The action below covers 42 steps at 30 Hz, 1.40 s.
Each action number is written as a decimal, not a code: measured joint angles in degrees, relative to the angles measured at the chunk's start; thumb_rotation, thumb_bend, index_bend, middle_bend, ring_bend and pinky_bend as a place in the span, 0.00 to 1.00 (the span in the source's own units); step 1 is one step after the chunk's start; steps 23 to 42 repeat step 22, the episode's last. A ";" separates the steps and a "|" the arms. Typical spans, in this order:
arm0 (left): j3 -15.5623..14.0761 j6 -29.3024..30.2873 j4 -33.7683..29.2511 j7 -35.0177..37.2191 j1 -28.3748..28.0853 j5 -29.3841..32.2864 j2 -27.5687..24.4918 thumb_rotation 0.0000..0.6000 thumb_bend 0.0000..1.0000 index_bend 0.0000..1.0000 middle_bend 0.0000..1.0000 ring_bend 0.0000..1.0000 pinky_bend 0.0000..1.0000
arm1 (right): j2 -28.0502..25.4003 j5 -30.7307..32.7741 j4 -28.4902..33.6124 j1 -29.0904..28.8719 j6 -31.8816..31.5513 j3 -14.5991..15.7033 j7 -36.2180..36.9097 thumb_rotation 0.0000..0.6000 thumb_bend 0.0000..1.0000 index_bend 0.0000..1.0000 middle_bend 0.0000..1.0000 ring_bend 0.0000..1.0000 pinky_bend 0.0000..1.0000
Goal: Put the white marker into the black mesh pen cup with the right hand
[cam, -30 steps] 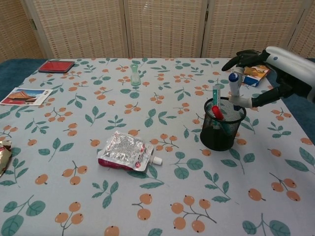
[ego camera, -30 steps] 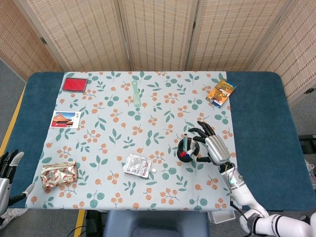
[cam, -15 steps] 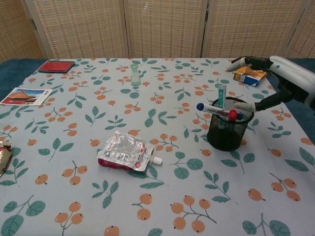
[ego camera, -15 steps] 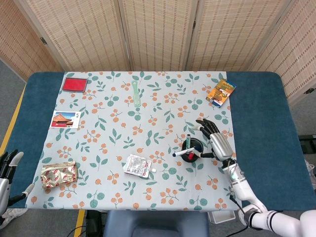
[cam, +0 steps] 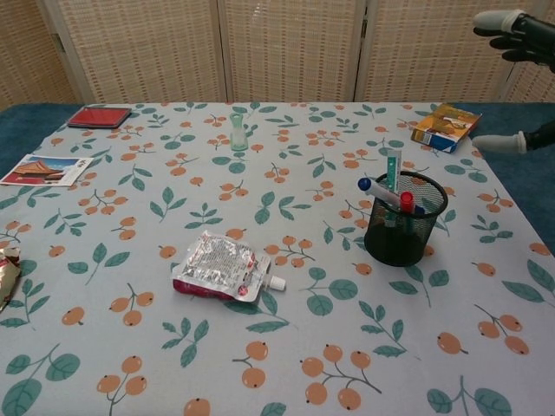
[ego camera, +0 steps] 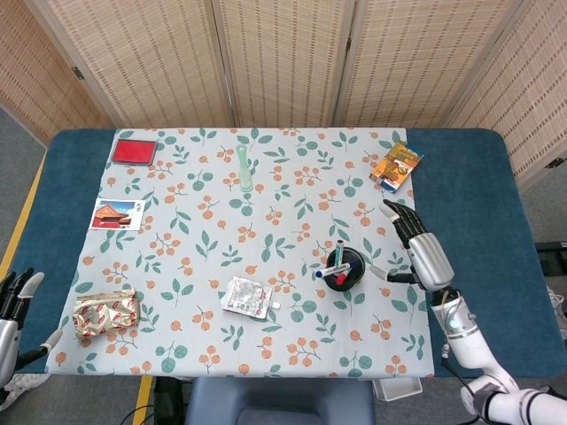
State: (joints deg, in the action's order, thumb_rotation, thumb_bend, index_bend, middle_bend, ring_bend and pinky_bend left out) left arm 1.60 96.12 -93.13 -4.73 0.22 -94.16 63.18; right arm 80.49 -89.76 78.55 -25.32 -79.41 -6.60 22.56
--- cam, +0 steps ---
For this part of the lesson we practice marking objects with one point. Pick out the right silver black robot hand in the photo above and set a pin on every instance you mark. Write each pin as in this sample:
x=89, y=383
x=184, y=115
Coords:
x=533, y=30

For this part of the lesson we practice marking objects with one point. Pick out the black mesh pen holder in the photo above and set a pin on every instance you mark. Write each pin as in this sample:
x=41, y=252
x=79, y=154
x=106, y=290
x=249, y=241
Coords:
x=403, y=247

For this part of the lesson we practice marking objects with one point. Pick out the red palace postcard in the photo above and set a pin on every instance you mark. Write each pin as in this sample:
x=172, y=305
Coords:
x=43, y=170

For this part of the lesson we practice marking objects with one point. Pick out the orange blue cardboard box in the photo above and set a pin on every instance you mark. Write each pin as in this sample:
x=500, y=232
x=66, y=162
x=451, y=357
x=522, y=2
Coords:
x=446, y=128

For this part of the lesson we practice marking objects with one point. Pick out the metal screen hinge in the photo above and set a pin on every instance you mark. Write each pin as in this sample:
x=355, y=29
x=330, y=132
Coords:
x=363, y=25

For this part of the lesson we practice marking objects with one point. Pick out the woven bamboo screen panel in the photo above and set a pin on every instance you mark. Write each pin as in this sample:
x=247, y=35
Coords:
x=433, y=47
x=537, y=91
x=290, y=47
x=21, y=52
x=143, y=47

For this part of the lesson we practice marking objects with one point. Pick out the blue white marker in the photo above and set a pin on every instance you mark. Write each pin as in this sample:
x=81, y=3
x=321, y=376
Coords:
x=373, y=187

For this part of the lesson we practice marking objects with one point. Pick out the floral leaf fruit tablecloth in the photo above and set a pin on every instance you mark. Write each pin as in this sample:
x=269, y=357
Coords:
x=277, y=346

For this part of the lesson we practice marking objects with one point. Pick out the red capped marker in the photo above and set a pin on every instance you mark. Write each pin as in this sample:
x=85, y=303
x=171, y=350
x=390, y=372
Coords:
x=406, y=200

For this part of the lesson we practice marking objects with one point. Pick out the red ink pad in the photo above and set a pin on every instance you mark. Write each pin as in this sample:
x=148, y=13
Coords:
x=99, y=117

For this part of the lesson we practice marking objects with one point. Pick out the silver spout pouch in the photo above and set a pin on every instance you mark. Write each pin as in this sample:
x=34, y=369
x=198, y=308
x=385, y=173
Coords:
x=221, y=266

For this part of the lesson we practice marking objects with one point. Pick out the green glass vase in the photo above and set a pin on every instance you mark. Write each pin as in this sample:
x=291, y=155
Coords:
x=238, y=138

